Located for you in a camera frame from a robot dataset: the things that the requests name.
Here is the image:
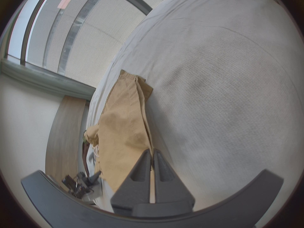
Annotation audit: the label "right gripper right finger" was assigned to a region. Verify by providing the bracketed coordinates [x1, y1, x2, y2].
[153, 149, 196, 211]

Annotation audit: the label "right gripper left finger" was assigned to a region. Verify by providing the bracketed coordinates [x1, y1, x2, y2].
[110, 149, 152, 217]

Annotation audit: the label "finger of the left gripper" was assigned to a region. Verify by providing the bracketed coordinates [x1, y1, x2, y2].
[88, 171, 102, 185]

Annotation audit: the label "tan shorts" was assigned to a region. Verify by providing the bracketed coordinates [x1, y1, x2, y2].
[84, 69, 154, 194]

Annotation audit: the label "bed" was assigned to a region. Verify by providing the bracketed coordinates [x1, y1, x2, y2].
[45, 0, 304, 213]

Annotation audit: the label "pale blue garment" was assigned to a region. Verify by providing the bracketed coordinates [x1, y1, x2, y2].
[85, 146, 102, 175]

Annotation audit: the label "brown garment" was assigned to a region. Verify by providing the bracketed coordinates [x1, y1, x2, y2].
[81, 142, 92, 177]

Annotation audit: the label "grey-green curtain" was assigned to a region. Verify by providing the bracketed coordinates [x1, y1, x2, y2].
[0, 58, 96, 101]

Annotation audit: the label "window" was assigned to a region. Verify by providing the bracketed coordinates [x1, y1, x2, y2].
[0, 0, 188, 90]

